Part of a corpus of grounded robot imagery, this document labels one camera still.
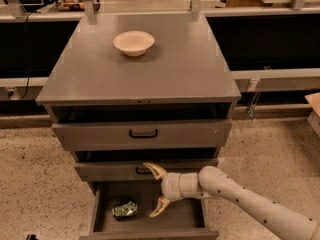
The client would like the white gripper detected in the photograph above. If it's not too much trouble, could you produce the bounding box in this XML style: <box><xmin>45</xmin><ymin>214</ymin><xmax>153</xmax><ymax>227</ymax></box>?
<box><xmin>143</xmin><ymin>162</ymin><xmax>201</xmax><ymax>218</ymax></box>

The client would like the crushed green can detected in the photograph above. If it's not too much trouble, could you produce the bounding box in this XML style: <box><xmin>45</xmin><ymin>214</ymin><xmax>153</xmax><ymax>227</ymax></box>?
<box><xmin>112</xmin><ymin>201</ymin><xmax>138</xmax><ymax>219</ymax></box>

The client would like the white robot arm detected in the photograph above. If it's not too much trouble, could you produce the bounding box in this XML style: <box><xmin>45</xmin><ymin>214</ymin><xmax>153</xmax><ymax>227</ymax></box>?
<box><xmin>143</xmin><ymin>162</ymin><xmax>320</xmax><ymax>240</ymax></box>

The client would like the bottom grey open drawer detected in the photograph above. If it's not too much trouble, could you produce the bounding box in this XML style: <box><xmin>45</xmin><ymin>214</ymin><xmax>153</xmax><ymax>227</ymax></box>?
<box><xmin>79</xmin><ymin>180</ymin><xmax>219</xmax><ymax>240</ymax></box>

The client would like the middle grey drawer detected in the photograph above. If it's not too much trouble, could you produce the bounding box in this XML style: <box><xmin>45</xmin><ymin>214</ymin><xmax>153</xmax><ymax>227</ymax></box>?
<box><xmin>74</xmin><ymin>158</ymin><xmax>218</xmax><ymax>182</ymax></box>

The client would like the top grey drawer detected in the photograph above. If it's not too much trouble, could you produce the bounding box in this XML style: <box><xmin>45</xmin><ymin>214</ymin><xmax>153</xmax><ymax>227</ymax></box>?
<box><xmin>52</xmin><ymin>120</ymin><xmax>232</xmax><ymax>151</ymax></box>

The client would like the grey drawer cabinet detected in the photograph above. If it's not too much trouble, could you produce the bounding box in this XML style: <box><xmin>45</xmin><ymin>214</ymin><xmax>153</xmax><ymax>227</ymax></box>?
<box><xmin>35</xmin><ymin>13</ymin><xmax>242</xmax><ymax>192</ymax></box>

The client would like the white paper bowl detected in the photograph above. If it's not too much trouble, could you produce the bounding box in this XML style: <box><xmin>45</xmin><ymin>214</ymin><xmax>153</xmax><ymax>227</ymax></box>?
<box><xmin>113</xmin><ymin>31</ymin><xmax>155</xmax><ymax>57</ymax></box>

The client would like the wooden box at right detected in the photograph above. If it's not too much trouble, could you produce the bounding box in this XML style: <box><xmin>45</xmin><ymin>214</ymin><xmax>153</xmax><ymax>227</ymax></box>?
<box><xmin>305</xmin><ymin>93</ymin><xmax>320</xmax><ymax>137</ymax></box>

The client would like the black middle drawer handle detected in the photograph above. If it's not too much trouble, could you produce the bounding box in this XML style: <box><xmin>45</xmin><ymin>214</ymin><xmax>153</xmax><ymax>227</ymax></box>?
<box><xmin>135</xmin><ymin>167</ymin><xmax>157</xmax><ymax>175</ymax></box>

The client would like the black drawer handle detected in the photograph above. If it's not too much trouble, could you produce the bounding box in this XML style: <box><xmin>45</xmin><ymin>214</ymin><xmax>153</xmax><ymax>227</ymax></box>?
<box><xmin>135</xmin><ymin>167</ymin><xmax>157</xmax><ymax>175</ymax></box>
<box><xmin>129</xmin><ymin>129</ymin><xmax>158</xmax><ymax>139</ymax></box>

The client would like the black top drawer handle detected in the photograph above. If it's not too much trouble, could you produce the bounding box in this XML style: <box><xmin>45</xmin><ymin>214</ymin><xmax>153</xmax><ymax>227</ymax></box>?
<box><xmin>129</xmin><ymin>129</ymin><xmax>158</xmax><ymax>139</ymax></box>

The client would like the metal bracket under rail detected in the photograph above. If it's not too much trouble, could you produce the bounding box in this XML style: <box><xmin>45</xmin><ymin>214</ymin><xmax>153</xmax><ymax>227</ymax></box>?
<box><xmin>247</xmin><ymin>78</ymin><xmax>260</xmax><ymax>120</ymax></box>

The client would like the black cable on left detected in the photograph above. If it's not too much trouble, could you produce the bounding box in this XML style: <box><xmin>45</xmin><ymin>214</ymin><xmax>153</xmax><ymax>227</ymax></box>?
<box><xmin>18</xmin><ymin>12</ymin><xmax>34</xmax><ymax>100</ymax></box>

